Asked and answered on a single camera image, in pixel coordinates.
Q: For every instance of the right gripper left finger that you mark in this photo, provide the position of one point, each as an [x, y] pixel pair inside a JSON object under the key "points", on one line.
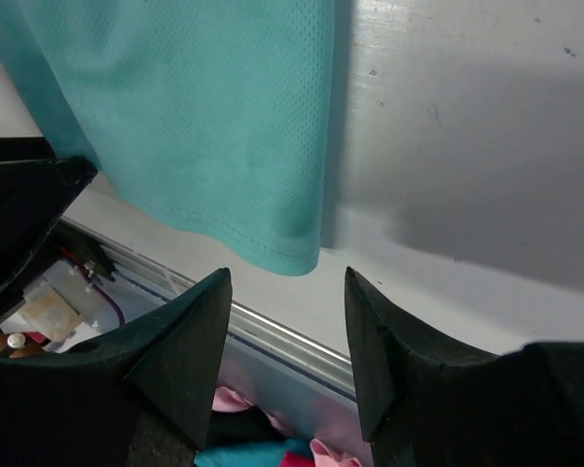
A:
{"points": [[140, 395]]}

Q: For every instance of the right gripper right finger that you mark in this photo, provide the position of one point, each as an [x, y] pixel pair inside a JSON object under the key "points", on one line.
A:
{"points": [[426, 399]]}

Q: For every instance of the teal t-shirt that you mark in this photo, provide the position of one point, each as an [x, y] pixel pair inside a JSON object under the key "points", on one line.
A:
{"points": [[211, 116]]}

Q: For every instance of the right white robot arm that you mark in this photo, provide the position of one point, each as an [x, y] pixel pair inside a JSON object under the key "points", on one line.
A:
{"points": [[35, 189]]}

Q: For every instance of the pink cloth below table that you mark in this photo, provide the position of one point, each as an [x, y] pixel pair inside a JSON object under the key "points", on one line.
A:
{"points": [[336, 441]]}

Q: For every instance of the white electronics box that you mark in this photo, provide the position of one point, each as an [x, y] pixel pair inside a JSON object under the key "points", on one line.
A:
{"points": [[62, 300]]}

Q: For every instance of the blue cloth below table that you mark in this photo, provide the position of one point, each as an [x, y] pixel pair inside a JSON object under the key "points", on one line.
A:
{"points": [[291, 452]]}

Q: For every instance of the front aluminium rail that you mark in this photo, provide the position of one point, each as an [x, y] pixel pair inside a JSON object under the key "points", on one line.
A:
{"points": [[289, 347]]}

